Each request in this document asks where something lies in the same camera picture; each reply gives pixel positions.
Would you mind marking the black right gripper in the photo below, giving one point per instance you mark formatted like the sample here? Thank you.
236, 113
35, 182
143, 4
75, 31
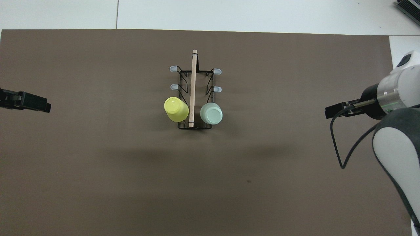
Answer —
370, 100

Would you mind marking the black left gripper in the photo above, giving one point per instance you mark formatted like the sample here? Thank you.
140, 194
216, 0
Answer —
11, 99

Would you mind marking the pale green plastic cup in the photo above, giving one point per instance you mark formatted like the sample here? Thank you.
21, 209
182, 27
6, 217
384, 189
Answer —
211, 113

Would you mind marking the yellow plastic cup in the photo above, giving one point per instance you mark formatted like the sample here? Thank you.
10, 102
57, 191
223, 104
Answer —
176, 109

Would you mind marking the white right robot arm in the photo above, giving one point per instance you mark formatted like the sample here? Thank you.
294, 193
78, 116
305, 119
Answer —
397, 160

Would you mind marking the grey ribbed device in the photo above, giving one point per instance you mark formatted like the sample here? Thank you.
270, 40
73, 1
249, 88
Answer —
410, 6

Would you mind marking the brown table mat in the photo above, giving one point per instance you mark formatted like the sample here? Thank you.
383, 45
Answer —
164, 183

